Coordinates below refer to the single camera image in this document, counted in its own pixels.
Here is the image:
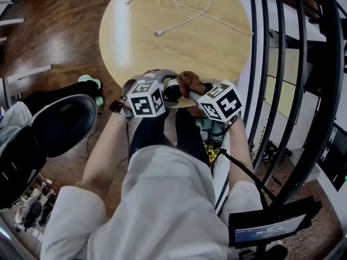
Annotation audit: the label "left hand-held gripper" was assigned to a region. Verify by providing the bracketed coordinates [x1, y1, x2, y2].
[121, 69, 180, 118]

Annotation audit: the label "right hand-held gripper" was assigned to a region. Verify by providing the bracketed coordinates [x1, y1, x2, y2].
[188, 79, 243, 123]

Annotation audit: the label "white and black camera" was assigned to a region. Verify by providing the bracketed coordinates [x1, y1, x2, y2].
[162, 76, 182, 101]

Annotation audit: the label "brown cloth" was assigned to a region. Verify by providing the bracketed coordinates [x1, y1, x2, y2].
[176, 70, 208, 98]

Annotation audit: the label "person's right forearm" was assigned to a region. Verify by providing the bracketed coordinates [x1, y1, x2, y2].
[228, 116, 256, 186]

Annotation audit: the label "person's left forearm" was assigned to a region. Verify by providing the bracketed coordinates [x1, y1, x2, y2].
[81, 114, 131, 192]

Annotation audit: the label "green storage box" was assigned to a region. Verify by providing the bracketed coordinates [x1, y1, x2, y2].
[195, 119, 226, 144]

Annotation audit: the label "person's black trousers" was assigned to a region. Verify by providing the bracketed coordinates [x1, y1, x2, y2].
[130, 108, 211, 171]

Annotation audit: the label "round wooden side table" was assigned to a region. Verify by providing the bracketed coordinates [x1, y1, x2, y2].
[99, 0, 252, 109]

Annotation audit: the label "wristwatch with metal band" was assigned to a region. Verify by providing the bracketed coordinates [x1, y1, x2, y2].
[108, 99, 135, 122]

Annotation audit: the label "yellow sunflower bunch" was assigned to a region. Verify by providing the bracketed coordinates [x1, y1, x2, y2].
[204, 143, 219, 163]

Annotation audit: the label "white power strip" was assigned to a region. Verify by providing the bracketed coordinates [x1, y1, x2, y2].
[250, 119, 268, 157]

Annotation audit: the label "black office chair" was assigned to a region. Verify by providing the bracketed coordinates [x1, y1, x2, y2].
[0, 94, 98, 209]

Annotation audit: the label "person's white shirt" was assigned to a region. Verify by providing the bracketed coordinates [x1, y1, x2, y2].
[40, 146, 266, 260]

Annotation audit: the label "grey cardboard box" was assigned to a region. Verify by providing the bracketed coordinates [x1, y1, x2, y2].
[288, 147, 321, 184]

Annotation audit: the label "black metal stair railing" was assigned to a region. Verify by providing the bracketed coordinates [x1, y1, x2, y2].
[237, 0, 347, 206]

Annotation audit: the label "white desk base bar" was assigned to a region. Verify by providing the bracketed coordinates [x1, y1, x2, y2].
[4, 64, 53, 86]

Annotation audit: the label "black equipment case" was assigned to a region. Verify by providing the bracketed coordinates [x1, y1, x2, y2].
[317, 121, 347, 192]

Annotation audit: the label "black tablet display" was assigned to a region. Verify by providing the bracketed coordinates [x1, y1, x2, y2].
[228, 196, 323, 250]

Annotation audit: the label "white-legged wooden desk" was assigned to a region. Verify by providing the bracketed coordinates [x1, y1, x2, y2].
[0, 0, 28, 42]

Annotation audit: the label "black tablet stand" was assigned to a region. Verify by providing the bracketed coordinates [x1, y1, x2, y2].
[237, 241, 288, 260]

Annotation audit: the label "white charging cable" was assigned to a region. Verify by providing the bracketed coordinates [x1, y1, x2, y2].
[124, 0, 254, 37]

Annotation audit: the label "thick black cable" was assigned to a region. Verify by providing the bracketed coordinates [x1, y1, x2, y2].
[217, 148, 275, 200]

